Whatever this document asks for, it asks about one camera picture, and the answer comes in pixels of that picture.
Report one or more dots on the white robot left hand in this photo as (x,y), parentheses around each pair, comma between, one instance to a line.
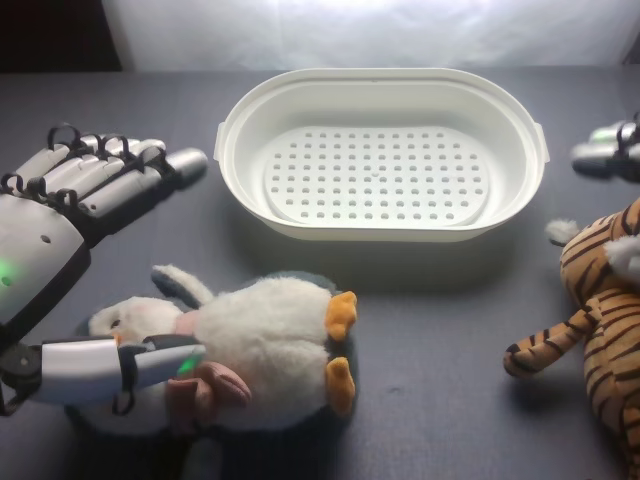
(35,240)

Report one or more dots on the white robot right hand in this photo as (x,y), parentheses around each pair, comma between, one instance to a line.
(612,147)

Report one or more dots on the plush tiger toy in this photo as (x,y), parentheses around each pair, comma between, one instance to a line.
(610,320)

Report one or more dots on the plush penguin toy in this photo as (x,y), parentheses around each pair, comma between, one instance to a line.
(260,340)

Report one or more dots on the white perforated plastic basin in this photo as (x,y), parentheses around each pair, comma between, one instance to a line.
(380,165)

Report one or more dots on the dark background panel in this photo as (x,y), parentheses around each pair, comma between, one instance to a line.
(50,35)

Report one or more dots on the white backdrop sheet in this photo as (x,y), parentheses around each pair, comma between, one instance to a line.
(370,30)

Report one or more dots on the grey table cloth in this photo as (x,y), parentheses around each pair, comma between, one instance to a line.
(440,360)

